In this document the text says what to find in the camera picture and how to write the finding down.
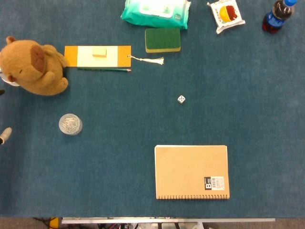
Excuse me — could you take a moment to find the kraft spiral notebook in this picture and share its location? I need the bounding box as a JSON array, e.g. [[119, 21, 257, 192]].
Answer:
[[154, 145, 231, 200]]

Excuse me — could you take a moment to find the green pencil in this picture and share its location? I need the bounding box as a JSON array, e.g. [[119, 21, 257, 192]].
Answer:
[[77, 67, 132, 73]]

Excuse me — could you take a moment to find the green and yellow sponge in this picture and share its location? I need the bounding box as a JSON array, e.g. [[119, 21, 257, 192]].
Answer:
[[144, 28, 181, 54]]

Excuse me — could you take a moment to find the pale yellow eraser block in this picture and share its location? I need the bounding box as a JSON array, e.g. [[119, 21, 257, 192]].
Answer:
[[92, 46, 107, 58]]

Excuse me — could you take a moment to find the clear jar of paper clips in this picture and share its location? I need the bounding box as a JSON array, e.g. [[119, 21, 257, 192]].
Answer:
[[58, 113, 83, 136]]

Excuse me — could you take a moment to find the orange bookmark with white tassel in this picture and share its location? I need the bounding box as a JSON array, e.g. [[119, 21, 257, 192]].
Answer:
[[64, 45, 164, 68]]

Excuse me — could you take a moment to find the teal wet wipes pack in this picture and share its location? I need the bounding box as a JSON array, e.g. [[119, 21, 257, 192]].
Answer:
[[120, 0, 192, 30]]

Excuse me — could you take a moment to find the white snack packet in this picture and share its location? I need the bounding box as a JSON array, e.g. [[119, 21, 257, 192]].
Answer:
[[206, 0, 246, 35]]

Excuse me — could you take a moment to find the brown capybara plush toy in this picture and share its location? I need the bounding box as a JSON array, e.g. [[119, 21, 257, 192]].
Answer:
[[0, 36, 69, 96]]

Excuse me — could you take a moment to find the cola bottle with blue label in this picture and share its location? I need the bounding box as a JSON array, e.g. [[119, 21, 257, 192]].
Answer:
[[262, 0, 298, 34]]

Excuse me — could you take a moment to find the aluminium frame rail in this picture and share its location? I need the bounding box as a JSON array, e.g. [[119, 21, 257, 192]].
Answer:
[[61, 217, 276, 224]]

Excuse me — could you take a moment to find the black floor cable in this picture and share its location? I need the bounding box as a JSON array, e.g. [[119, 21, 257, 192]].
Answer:
[[33, 217, 51, 227]]

